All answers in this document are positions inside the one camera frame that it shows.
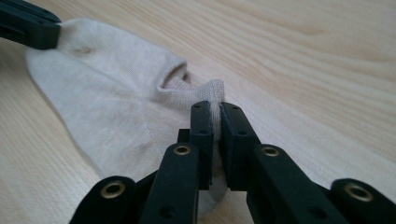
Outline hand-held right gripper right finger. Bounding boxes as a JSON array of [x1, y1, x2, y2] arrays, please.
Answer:
[[219, 102, 351, 224]]

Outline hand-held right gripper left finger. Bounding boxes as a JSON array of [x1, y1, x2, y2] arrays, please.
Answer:
[[138, 100, 216, 224]]

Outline beige ankle sock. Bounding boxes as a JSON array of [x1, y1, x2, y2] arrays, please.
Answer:
[[25, 17, 230, 218]]

